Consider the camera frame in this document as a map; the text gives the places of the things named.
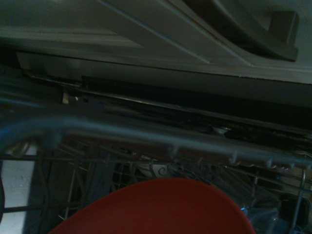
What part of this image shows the red plate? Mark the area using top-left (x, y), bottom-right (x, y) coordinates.
top-left (48, 177), bottom-right (255, 234)

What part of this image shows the white bowl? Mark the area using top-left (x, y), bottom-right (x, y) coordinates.
top-left (136, 162), bottom-right (172, 179)

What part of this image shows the clear glass jar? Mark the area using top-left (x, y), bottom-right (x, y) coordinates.
top-left (240, 191), bottom-right (282, 234)

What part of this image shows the grey wire dishwasher rack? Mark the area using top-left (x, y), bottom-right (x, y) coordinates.
top-left (0, 96), bottom-right (312, 234)

